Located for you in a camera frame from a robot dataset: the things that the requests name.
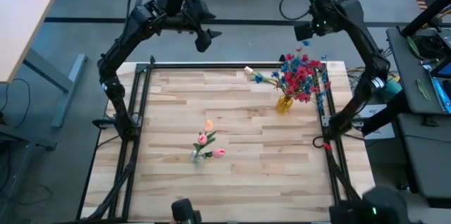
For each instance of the black aluminium table frame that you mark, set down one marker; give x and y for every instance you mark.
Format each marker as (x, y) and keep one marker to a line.
(197, 65)

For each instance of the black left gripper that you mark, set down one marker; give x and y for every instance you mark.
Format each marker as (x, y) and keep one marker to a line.
(199, 22)

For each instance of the grey base plate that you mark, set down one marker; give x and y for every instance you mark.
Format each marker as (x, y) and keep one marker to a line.
(382, 130)

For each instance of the light wooden side table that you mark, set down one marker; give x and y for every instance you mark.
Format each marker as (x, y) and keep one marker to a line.
(24, 23)

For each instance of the green fallen leaf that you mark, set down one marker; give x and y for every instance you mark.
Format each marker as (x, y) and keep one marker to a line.
(423, 90)
(412, 46)

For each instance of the amber glass vase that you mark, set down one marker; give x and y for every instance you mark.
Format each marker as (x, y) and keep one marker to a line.
(283, 106)

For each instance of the black diagonal strut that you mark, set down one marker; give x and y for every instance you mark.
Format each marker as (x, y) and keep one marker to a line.
(426, 14)

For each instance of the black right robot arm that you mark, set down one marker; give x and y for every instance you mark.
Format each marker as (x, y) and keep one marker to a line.
(366, 48)

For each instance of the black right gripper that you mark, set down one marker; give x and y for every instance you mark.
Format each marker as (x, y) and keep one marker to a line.
(322, 19)

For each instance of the laptop with blue screen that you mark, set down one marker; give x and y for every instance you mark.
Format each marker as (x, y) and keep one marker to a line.
(444, 70)

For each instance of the teal round object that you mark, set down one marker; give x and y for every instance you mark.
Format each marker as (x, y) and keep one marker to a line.
(392, 86)

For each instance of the pale cream tulip flower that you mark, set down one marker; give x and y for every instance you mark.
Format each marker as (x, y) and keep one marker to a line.
(248, 70)

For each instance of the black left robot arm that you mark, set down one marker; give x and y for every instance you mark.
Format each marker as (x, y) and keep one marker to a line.
(116, 51)

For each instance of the peach orange tulip flower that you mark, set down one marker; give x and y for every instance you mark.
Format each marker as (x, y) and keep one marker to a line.
(208, 125)

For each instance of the clear glass vase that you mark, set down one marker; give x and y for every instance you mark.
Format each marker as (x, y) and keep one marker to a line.
(196, 157)

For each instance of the dark grey equipment cart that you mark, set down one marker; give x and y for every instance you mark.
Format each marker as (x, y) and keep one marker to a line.
(423, 153)

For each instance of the thin blue flower sprig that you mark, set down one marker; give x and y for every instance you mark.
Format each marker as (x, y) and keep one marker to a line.
(306, 43)

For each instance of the pink tulip flower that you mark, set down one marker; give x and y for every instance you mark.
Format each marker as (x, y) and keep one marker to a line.
(218, 152)
(202, 139)

